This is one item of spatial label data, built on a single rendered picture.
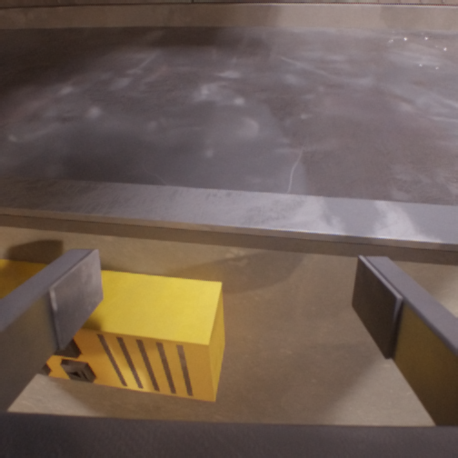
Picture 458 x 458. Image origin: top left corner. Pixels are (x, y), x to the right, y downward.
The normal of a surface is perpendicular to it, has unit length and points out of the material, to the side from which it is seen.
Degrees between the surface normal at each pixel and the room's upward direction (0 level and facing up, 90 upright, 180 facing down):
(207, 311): 90
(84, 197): 90
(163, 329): 90
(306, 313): 0
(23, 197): 90
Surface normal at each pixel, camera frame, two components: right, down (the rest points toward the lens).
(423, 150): -0.02, -0.76
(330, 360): -0.14, 0.64
